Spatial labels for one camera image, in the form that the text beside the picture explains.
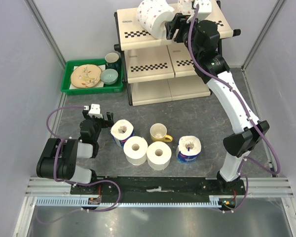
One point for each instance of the floral white paper towel roll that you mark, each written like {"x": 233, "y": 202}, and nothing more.
{"x": 185, "y": 7}

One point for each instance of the yellow ceramic mug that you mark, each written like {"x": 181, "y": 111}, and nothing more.
{"x": 158, "y": 132}

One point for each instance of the floral ceramic plate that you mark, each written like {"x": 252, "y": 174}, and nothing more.
{"x": 85, "y": 76}

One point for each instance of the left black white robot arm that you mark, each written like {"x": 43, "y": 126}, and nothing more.
{"x": 59, "y": 156}

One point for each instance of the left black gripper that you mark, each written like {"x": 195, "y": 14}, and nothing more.
{"x": 106, "y": 123}

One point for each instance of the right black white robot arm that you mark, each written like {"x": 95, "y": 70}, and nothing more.
{"x": 202, "y": 40}

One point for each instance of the plain white paper towel roll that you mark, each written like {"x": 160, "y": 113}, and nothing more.
{"x": 135, "y": 150}
{"x": 158, "y": 155}

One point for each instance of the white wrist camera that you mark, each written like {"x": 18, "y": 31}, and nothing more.
{"x": 200, "y": 9}
{"x": 95, "y": 111}

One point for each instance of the cream three-tier shelf rack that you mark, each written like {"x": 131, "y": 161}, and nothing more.
{"x": 155, "y": 70}

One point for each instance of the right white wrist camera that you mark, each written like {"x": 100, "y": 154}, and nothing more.
{"x": 200, "y": 9}

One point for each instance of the blue wrapped paper towel roll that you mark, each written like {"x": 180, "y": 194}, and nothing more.
{"x": 188, "y": 149}
{"x": 121, "y": 131}

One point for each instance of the dark green mug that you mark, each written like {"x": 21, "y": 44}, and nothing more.
{"x": 112, "y": 61}

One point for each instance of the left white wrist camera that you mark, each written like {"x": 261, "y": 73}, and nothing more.
{"x": 95, "y": 111}

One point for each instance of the blue slotted cable duct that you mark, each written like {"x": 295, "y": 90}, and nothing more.
{"x": 88, "y": 202}

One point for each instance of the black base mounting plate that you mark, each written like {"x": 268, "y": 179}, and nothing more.
{"x": 173, "y": 188}

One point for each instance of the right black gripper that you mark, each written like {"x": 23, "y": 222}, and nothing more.
{"x": 178, "y": 22}

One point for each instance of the light green ceramic bowl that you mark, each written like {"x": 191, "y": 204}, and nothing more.
{"x": 109, "y": 76}

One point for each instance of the green plastic tray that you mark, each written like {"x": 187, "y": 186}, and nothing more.
{"x": 69, "y": 89}

